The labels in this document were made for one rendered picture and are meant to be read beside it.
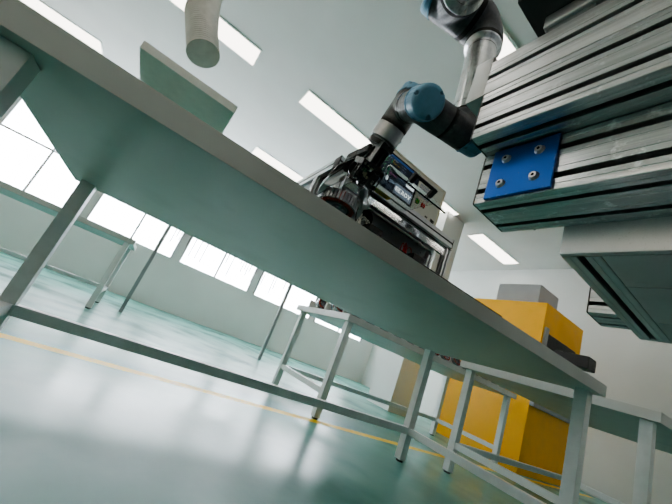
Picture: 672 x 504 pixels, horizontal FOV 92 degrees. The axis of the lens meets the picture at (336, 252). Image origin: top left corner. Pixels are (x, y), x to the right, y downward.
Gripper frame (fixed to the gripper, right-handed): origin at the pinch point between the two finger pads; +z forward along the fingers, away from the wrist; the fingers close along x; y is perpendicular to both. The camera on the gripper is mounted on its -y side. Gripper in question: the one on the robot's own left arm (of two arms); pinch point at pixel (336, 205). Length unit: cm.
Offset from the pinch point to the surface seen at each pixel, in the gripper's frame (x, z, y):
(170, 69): -60, -4, -65
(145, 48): -69, -5, -65
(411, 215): 44, -11, -35
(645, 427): 188, 8, 17
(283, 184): -18.3, 1.4, 14.5
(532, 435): 390, 104, -104
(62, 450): -29, 85, 15
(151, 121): -44.1, 4.3, 14.9
